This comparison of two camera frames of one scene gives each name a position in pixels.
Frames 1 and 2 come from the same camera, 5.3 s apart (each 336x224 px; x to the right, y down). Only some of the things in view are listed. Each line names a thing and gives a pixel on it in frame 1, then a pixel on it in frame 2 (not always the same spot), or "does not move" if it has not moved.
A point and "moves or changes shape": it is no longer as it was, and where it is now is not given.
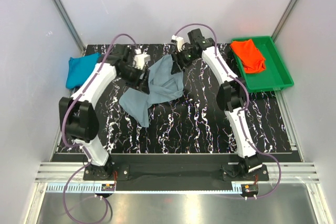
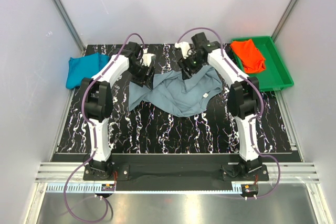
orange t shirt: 249,55 does not move
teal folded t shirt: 80,69 does not move
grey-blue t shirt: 163,86 moves or changes shape
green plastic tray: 275,75 does not move
